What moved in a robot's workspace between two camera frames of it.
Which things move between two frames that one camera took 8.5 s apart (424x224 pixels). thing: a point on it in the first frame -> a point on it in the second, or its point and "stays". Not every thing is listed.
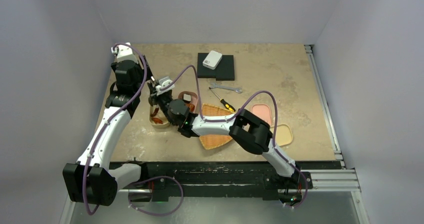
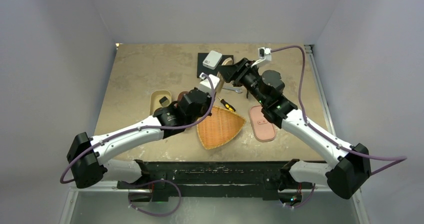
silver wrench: (237, 89) stays
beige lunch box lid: (284, 136) -> (228, 61)
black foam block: (224, 71) stays
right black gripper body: (162, 99) -> (249, 79)
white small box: (212, 59) stays
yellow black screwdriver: (228, 107) stays
